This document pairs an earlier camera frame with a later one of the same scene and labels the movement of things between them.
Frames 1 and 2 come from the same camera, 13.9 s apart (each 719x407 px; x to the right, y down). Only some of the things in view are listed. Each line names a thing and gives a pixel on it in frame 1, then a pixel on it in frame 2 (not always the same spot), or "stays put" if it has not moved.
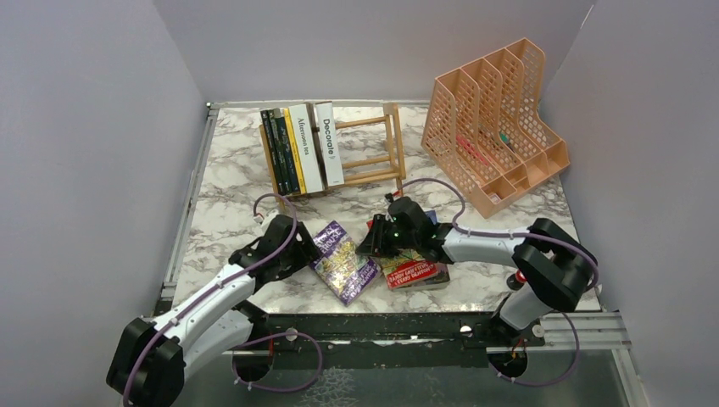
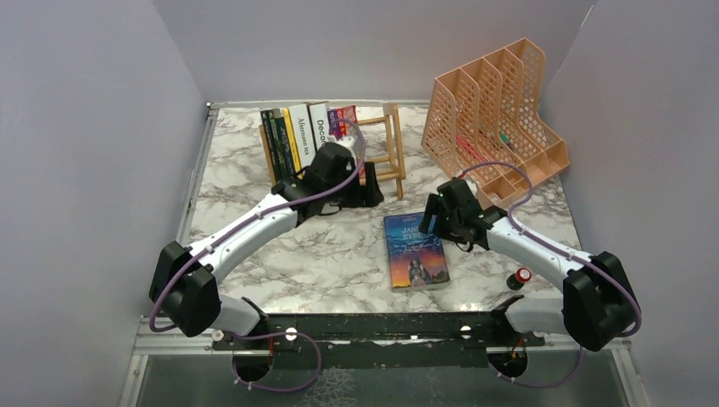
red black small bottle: (516, 281) stays put
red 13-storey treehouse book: (406, 271) -> (343, 127)
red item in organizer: (471, 150) stays put
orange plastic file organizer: (483, 130) stays put
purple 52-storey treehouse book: (347, 270) -> (333, 124)
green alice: (287, 149) -> (277, 142)
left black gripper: (308, 253) -> (366, 195)
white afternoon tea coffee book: (306, 147) stays put
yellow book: (293, 151) stays put
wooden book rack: (394, 158) stays put
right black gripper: (374, 243) -> (435, 205)
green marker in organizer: (505, 139) stays put
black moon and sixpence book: (274, 153) stays put
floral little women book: (292, 138) -> (281, 120)
